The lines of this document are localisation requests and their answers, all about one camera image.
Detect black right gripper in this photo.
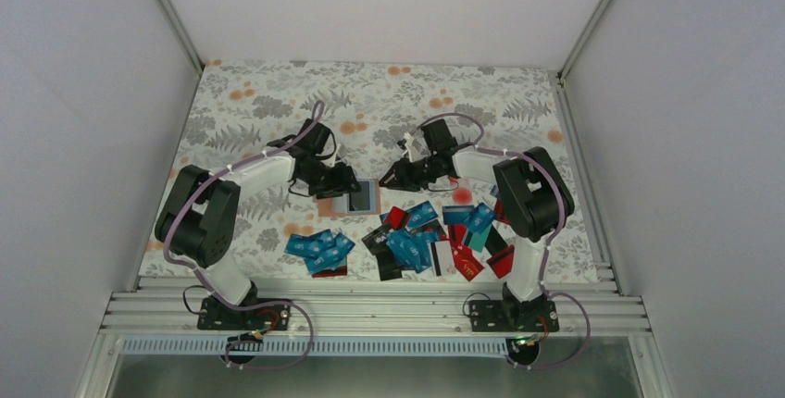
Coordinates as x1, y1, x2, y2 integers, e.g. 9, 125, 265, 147
379, 153, 441, 193

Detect white stripe card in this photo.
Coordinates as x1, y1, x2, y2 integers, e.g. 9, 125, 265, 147
430, 241, 455, 277

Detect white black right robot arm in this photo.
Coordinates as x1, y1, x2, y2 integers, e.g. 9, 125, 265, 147
380, 118, 575, 331

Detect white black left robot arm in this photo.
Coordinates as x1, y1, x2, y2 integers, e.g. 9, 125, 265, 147
154, 119, 360, 329

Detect blue card centre top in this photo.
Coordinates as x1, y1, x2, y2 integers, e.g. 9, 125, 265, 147
405, 201, 438, 230

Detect blue card left pile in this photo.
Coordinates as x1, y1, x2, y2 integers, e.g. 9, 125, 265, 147
284, 230, 355, 278

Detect black VIP card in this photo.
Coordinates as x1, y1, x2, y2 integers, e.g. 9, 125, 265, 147
362, 224, 393, 255

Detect red card centre top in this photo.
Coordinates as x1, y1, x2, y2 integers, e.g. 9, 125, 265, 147
382, 206, 411, 230

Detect blue card right top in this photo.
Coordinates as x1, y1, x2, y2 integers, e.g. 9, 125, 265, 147
462, 203, 496, 233

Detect teal card right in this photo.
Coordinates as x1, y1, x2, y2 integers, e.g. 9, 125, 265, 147
461, 225, 492, 253

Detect red VIP card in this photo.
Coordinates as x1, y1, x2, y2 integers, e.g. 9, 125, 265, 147
451, 244, 484, 281

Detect red card far right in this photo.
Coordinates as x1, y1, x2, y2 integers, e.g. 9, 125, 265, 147
486, 245, 515, 279

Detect floral patterned table mat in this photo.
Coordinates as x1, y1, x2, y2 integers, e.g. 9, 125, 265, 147
154, 58, 599, 284

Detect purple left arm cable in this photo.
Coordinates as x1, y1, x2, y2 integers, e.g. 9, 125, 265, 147
162, 100, 326, 311

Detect aluminium rail frame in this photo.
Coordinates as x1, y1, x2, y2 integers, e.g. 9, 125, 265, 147
99, 266, 652, 337

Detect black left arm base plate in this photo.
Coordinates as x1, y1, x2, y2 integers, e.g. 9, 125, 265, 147
196, 296, 291, 331

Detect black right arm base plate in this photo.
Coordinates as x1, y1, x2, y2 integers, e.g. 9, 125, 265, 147
467, 300, 560, 333

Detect grey slotted cable duct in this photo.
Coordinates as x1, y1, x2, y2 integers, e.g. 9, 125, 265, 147
120, 335, 508, 358

